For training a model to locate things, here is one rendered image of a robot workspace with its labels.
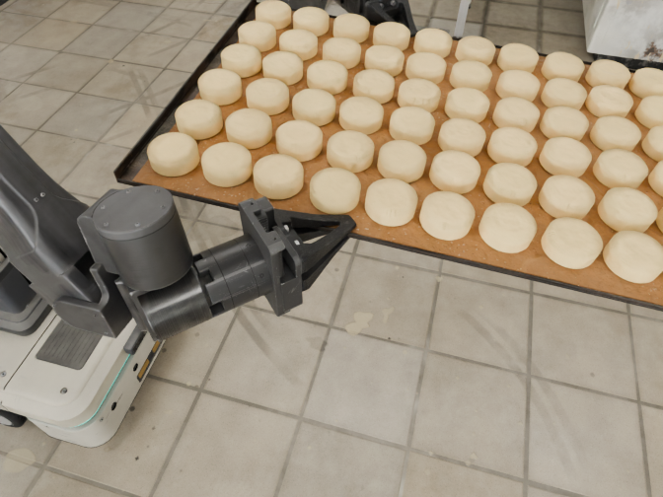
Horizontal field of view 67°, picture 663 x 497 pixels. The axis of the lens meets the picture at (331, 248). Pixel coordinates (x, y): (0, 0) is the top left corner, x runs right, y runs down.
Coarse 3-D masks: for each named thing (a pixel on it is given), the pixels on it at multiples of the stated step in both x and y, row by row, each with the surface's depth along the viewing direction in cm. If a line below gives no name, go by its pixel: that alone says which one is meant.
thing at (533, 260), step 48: (336, 96) 61; (432, 144) 56; (192, 192) 49; (240, 192) 50; (432, 192) 51; (480, 192) 52; (384, 240) 47; (432, 240) 47; (480, 240) 48; (624, 288) 45
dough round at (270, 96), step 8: (256, 80) 59; (264, 80) 59; (272, 80) 59; (248, 88) 57; (256, 88) 58; (264, 88) 58; (272, 88) 58; (280, 88) 58; (248, 96) 57; (256, 96) 57; (264, 96) 57; (272, 96) 57; (280, 96) 57; (288, 96) 58; (248, 104) 58; (256, 104) 57; (264, 104) 56; (272, 104) 56; (280, 104) 57; (288, 104) 59; (272, 112) 57; (280, 112) 58
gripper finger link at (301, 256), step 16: (288, 224) 45; (304, 224) 47; (320, 224) 47; (336, 224) 47; (352, 224) 47; (288, 240) 43; (320, 240) 44; (336, 240) 45; (288, 256) 43; (304, 256) 42; (320, 256) 44; (288, 272) 44; (288, 288) 44; (288, 304) 46
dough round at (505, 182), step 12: (492, 168) 51; (504, 168) 51; (516, 168) 51; (492, 180) 50; (504, 180) 50; (516, 180) 50; (528, 180) 50; (492, 192) 50; (504, 192) 49; (516, 192) 49; (528, 192) 49; (516, 204) 50
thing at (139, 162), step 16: (256, 0) 74; (240, 16) 70; (336, 16) 73; (224, 48) 66; (208, 64) 64; (192, 80) 60; (176, 96) 57; (192, 96) 59; (160, 112) 55; (160, 128) 55; (144, 144) 53; (128, 160) 51; (144, 160) 52; (128, 176) 51; (176, 192) 49; (368, 240) 47; (432, 256) 46; (448, 256) 46; (512, 272) 45; (576, 288) 44; (640, 304) 44
